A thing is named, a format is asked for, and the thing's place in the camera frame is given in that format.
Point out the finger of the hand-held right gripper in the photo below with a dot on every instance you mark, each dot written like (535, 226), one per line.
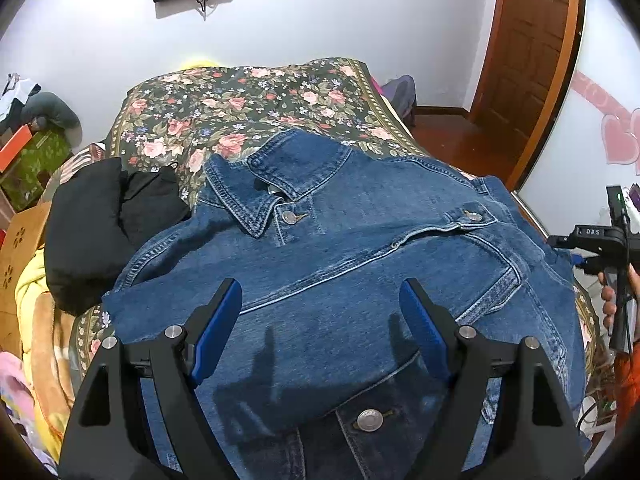
(560, 241)

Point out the orange box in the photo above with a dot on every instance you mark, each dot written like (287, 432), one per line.
(15, 145)

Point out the blue denim jacket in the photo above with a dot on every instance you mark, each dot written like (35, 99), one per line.
(350, 240)

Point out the black cloth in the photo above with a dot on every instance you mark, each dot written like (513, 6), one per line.
(95, 230)

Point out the pink cloth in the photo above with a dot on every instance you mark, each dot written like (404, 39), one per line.
(15, 400)

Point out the purple bag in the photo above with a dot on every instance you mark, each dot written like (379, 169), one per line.
(400, 92)

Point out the pile of clothes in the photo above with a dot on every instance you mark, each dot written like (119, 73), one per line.
(15, 95)

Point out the yellow blanket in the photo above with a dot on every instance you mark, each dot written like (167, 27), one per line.
(45, 350)

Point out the person's right forearm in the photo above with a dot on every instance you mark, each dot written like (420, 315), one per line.
(629, 390)

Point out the wooden board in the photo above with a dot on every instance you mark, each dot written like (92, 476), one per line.
(22, 260)

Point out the yellow hoop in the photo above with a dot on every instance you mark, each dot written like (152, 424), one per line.
(197, 63)

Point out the person's right hand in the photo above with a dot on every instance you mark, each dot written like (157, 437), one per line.
(608, 305)

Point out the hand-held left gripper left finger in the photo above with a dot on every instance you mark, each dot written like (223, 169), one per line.
(220, 325)

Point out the floral bed blanket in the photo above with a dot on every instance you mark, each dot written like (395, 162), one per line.
(240, 105)

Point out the grey pillow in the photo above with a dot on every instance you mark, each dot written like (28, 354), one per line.
(52, 110)

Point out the wooden door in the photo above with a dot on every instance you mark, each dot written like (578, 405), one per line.
(530, 35)

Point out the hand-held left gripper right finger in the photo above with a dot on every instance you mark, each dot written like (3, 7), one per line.
(422, 325)

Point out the pink heart wall sticker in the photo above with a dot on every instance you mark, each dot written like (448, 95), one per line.
(617, 135)

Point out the striped blanket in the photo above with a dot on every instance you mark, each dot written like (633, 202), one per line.
(75, 165)

